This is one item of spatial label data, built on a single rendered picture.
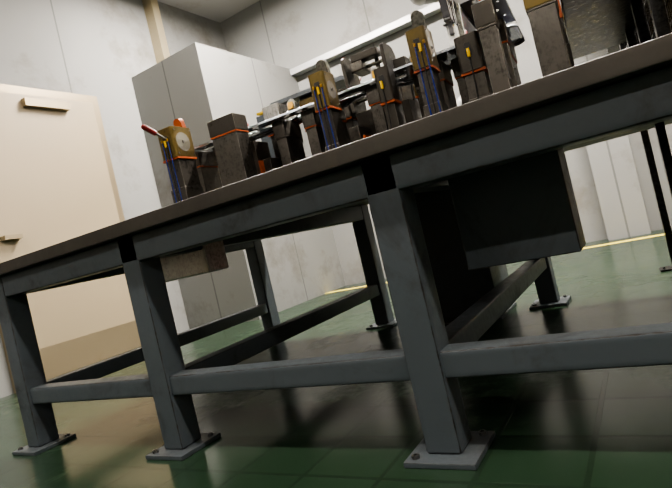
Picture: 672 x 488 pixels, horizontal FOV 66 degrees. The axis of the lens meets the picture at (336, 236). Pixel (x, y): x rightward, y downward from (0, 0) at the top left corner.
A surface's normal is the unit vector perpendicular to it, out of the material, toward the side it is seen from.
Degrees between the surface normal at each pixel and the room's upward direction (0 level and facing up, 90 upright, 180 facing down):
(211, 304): 90
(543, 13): 90
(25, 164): 90
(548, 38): 90
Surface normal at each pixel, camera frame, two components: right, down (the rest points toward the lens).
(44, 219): 0.83, -0.20
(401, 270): -0.50, 0.11
